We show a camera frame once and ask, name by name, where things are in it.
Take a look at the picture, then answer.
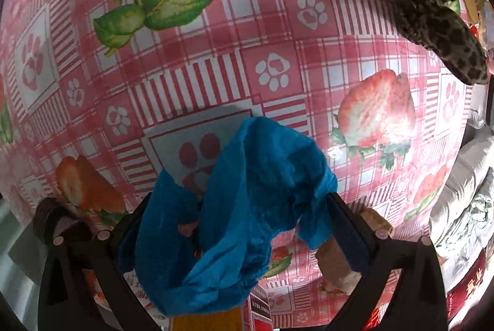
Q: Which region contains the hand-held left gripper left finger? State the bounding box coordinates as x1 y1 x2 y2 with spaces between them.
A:
38 193 153 331

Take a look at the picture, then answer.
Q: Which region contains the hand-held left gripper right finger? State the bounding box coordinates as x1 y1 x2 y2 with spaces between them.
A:
324 193 450 331

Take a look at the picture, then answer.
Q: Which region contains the purple brown knitted band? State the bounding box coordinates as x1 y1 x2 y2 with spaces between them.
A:
32 197 94 244

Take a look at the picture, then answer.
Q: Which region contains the blue cloth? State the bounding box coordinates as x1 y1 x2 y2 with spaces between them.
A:
134 117 339 317

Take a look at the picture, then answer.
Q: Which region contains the beige sock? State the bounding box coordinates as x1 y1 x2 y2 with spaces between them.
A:
314 208 395 296

